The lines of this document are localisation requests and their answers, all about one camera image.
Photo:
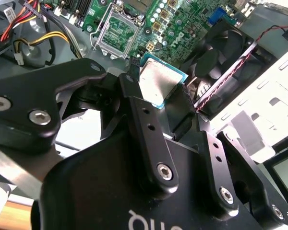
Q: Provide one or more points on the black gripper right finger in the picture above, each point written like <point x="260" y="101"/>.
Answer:
<point x="214" y="172"/>

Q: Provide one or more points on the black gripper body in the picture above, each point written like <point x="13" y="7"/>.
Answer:
<point x="98" y="191"/>

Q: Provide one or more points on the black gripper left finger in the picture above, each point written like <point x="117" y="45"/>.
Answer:
<point x="26" y="95"/>

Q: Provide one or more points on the metal socket cover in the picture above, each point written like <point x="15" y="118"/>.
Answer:
<point x="105" y="28"/>

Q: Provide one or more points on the silver topped CPU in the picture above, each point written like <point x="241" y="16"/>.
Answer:
<point x="158" y="81"/>

